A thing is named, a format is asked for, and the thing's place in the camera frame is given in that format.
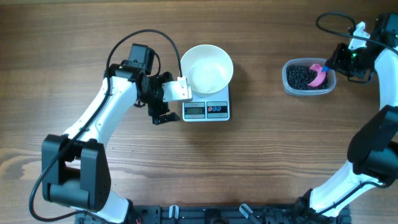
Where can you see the white digital kitchen scale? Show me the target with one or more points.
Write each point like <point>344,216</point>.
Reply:
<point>207,107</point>

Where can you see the black beans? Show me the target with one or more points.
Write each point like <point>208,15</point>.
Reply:
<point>299,76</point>

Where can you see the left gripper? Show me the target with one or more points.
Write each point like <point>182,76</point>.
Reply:
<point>161,107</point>

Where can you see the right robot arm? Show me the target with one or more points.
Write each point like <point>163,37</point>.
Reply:
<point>372,154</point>

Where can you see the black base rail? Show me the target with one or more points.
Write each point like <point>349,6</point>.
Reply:
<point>275,213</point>

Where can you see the clear plastic container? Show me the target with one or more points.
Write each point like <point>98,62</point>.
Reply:
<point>308,62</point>

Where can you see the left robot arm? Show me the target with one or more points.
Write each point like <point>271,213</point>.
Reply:
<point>75,171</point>

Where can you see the pink scoop blue handle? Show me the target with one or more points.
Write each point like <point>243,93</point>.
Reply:
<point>321,74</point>

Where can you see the white bowl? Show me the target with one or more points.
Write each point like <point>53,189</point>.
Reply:
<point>208,68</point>

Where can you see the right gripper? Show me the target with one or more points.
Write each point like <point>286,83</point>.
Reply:
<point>336,61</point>

